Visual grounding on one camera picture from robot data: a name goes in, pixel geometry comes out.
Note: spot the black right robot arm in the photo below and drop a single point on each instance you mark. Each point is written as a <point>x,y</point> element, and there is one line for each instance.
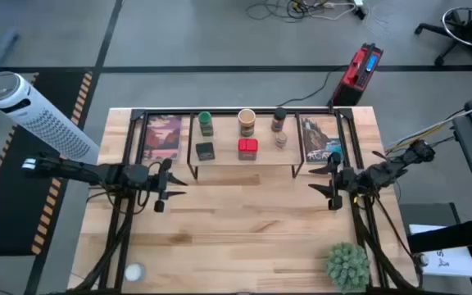
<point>391,168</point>

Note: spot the red-lid smoked paprika tin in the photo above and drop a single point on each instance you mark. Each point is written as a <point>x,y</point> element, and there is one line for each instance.
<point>248,148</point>

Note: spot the green artificial succulent plant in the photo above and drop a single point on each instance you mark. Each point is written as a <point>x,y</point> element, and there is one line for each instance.
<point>347,267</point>

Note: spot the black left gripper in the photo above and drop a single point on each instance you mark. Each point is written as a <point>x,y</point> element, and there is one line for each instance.
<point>139,175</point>

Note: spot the black office chair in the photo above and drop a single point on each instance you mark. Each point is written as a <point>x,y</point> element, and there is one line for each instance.
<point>469,25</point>

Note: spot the white tower fan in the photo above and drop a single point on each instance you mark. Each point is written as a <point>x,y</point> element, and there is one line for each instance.
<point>43,119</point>

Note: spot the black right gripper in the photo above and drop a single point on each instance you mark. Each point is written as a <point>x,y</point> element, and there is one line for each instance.
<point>352,180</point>

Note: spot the tan-lid brown spice jar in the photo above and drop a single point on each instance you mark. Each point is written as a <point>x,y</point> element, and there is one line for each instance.
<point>246,121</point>

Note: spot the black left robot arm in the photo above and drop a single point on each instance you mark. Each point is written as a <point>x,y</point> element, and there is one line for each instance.
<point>76,170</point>

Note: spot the black hazard-striped floor mat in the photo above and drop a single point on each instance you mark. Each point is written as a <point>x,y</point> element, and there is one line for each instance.
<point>14,213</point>

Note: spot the black-lid orange spice bottle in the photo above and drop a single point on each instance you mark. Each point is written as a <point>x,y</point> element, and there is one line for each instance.
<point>279,119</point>

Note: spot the black padded bar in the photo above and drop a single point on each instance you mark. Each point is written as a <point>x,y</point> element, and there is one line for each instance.
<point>453,237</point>

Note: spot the sunset landscape poster book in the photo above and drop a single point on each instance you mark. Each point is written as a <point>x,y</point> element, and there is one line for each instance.
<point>162,137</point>

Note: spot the red portable power station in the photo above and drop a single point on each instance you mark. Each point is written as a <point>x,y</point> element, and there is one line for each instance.
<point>357,78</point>

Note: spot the green-lid oregano glass jar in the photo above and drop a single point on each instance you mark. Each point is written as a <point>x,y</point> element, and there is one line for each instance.
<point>205,123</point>

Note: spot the dark green spice tin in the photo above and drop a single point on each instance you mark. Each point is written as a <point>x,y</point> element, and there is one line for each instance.
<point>205,151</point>

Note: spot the small cork-top glass jar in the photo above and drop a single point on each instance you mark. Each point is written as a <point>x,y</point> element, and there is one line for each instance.
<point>281,140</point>

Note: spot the wooden shelf with black legs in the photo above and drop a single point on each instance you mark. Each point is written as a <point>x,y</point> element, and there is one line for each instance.
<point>228,153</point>

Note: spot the white printed paper sheet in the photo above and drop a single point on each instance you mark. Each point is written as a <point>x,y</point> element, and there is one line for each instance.
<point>453,262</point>

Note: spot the Acadia poster book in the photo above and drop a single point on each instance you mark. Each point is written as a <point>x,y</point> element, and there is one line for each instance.
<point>316,135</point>

